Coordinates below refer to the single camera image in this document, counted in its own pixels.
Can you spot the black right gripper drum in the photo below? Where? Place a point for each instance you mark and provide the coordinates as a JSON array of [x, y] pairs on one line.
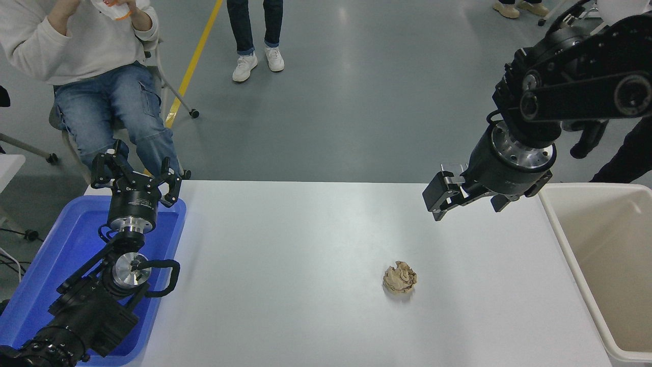
[[501, 178]]

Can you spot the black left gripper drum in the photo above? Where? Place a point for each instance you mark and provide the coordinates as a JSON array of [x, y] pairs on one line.
[[133, 201]]

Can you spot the tan paper ball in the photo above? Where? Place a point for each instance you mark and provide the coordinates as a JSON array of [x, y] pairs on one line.
[[400, 278]]

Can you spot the white paper packet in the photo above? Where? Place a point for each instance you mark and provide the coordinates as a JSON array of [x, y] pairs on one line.
[[114, 7]]

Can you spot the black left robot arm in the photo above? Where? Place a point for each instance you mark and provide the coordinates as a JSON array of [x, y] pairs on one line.
[[86, 311]]

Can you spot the seated person's left hand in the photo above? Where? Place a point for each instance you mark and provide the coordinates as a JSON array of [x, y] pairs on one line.
[[141, 18]]

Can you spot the seated person's right hand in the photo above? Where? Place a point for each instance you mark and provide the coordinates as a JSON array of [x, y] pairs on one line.
[[69, 7]]

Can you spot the silver floor plate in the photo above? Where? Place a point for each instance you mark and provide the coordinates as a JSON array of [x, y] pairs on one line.
[[453, 168]]

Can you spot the grey wheeled stand leg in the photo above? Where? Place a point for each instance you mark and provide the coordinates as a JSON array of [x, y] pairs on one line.
[[25, 147]]

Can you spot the blue plastic tray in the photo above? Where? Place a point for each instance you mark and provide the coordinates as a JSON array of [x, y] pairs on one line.
[[56, 255]]

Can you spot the small white side table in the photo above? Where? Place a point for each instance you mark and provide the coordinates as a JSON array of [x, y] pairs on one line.
[[7, 171]]

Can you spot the large pale plastic bin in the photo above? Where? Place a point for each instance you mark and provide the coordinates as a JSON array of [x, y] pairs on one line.
[[601, 255]]

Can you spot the seated person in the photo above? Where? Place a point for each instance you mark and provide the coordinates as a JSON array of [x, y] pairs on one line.
[[97, 56]]

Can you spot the person in dark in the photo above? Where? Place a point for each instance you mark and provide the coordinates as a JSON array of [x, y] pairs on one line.
[[631, 153]]

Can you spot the white wheeled chair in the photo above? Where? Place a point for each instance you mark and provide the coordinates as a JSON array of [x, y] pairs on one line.
[[542, 22]]

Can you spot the person with tan shoes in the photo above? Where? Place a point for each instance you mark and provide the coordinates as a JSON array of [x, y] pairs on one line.
[[507, 10]]

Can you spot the standing person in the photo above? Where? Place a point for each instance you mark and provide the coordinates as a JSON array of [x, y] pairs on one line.
[[252, 30]]

